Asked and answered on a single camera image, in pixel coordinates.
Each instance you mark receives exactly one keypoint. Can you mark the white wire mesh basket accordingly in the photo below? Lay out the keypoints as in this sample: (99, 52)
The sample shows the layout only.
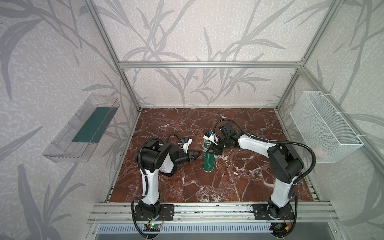
(322, 125)

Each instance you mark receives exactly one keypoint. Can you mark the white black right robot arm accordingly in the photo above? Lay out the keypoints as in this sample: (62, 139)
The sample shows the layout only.
(284, 159)

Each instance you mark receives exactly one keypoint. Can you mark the white shoelace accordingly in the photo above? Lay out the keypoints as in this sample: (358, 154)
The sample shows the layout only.
(208, 150)

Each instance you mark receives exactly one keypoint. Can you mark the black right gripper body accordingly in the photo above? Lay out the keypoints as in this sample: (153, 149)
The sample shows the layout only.
(217, 147)

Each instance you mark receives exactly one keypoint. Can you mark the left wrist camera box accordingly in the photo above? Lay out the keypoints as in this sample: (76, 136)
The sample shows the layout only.
(185, 143)

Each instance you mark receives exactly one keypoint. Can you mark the aluminium cage frame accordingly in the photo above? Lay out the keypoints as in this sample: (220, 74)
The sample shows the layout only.
(347, 56)

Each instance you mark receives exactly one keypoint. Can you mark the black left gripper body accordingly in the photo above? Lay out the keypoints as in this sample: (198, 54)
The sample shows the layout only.
(190, 155)

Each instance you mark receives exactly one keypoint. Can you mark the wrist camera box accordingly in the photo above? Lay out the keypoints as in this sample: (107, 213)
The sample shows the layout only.
(185, 143)
(227, 131)

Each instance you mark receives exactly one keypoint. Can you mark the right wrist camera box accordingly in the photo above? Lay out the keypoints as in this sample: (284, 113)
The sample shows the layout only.
(227, 131)

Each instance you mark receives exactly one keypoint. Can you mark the right circuit board with wires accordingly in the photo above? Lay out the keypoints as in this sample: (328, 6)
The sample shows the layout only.
(281, 230)

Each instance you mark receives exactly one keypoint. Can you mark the pink object in basket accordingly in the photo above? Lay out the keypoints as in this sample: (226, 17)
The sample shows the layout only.
(320, 152)

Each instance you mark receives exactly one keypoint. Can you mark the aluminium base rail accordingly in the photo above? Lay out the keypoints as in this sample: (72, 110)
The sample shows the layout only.
(202, 217)

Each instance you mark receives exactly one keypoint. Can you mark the green canvas sneaker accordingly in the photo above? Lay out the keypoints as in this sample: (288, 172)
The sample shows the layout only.
(209, 161)

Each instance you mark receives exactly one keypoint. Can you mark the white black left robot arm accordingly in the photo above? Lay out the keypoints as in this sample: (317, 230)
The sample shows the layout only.
(157, 157)

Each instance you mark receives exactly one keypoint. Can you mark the clear plastic wall tray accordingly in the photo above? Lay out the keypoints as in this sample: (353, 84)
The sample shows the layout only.
(77, 141)

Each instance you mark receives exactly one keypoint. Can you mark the green circuit board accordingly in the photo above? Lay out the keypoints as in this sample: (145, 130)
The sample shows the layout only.
(152, 227)

